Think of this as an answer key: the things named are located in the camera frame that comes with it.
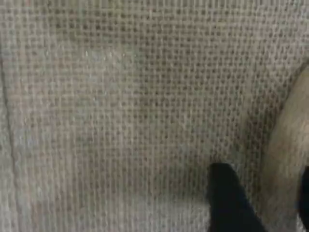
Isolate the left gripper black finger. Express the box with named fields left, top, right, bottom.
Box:
left=298, top=166, right=309, bottom=229
left=207, top=162, right=268, bottom=232

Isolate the brown jute bag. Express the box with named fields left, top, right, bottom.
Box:
left=0, top=0, right=309, bottom=232

